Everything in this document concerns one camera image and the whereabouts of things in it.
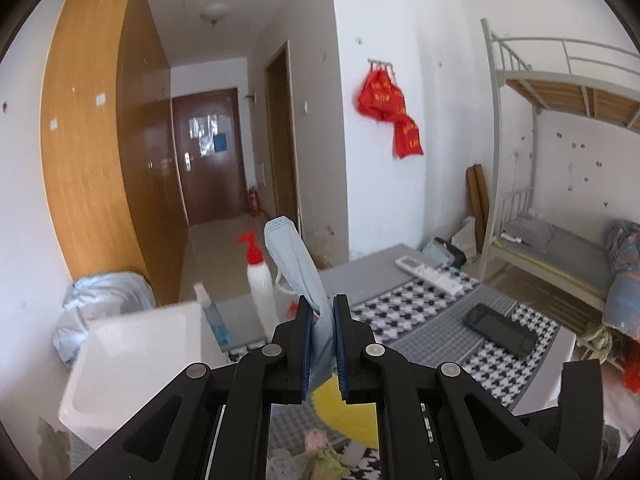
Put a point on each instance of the ceiling lamp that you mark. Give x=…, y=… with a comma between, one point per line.
x=215, y=12

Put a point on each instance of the light blue bedding bundle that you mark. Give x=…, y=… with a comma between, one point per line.
x=100, y=300

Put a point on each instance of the papers on door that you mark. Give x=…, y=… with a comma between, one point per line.
x=207, y=135

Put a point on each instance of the red fire extinguisher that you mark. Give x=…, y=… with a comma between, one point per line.
x=253, y=202

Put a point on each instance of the black handheld device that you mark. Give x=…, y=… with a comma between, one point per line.
x=500, y=330

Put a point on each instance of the red plastic bag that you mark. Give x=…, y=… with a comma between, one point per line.
x=407, y=137
x=380, y=97

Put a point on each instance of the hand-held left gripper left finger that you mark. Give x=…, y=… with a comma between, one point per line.
x=305, y=340

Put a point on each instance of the wall hook rack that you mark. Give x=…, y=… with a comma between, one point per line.
x=381, y=64

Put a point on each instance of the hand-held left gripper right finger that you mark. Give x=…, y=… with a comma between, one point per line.
x=341, y=350

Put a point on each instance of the metal bunk bed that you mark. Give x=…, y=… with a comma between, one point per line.
x=500, y=110

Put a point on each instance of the white remote control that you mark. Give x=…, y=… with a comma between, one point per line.
x=427, y=274

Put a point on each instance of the yellow round cloth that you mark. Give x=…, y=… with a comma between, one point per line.
x=350, y=420

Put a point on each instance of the floral cloth roll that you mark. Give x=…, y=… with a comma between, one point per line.
x=325, y=460

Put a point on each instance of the colourful quilt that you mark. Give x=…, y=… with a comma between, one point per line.
x=622, y=290

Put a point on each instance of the wooden planks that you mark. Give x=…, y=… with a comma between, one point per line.
x=477, y=205

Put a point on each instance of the wooden door frame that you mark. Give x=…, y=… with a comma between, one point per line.
x=295, y=150

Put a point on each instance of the white foam box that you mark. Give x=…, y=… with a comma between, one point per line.
x=130, y=360

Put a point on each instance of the brown entrance door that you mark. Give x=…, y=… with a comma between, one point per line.
x=210, y=180

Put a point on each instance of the white lotion bottle red pump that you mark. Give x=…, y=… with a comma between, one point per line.
x=262, y=290

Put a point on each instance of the wooden wardrobe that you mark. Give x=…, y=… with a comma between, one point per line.
x=90, y=150

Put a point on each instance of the houndstooth tablecloth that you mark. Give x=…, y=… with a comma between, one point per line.
x=400, y=305

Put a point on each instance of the blue face mask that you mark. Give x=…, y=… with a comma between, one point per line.
x=300, y=270

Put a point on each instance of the white paper bag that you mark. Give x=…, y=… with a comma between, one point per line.
x=465, y=235

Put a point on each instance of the grey mattress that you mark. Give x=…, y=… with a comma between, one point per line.
x=575, y=255

